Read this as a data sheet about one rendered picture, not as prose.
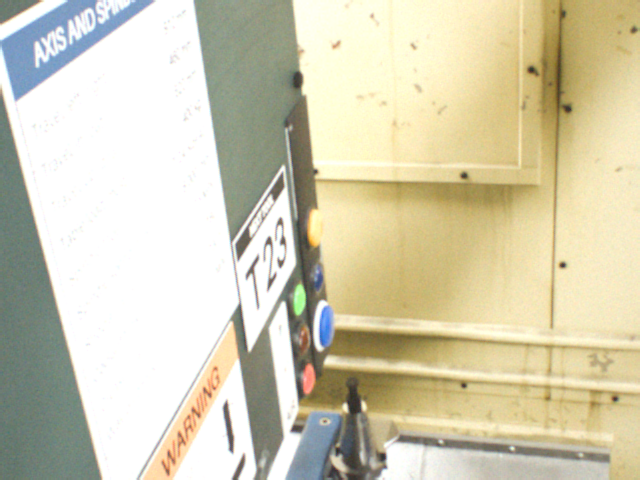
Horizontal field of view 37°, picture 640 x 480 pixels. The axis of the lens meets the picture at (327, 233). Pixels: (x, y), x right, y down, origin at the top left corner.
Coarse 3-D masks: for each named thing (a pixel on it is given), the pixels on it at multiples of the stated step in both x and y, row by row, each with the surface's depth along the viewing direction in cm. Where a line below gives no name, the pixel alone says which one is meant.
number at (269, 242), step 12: (276, 216) 58; (276, 228) 59; (264, 240) 56; (276, 240) 59; (288, 240) 61; (264, 252) 56; (276, 252) 59; (288, 252) 61; (264, 264) 57; (276, 264) 59; (288, 264) 61; (264, 276) 57; (276, 276) 59
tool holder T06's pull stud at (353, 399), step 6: (348, 378) 105; (354, 378) 104; (348, 384) 104; (354, 384) 104; (348, 390) 104; (354, 390) 104; (348, 396) 105; (354, 396) 104; (360, 396) 105; (348, 402) 105; (354, 402) 104; (360, 402) 105; (348, 408) 105; (354, 408) 105; (360, 408) 105
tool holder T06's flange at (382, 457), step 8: (376, 440) 111; (336, 448) 110; (384, 448) 109; (384, 456) 109; (336, 464) 108; (376, 464) 107; (384, 464) 110; (336, 472) 108; (344, 472) 107; (352, 472) 106; (360, 472) 106; (368, 472) 106; (376, 472) 107
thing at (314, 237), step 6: (312, 216) 65; (318, 216) 65; (312, 222) 65; (318, 222) 65; (312, 228) 65; (318, 228) 65; (312, 234) 65; (318, 234) 65; (312, 240) 65; (318, 240) 66
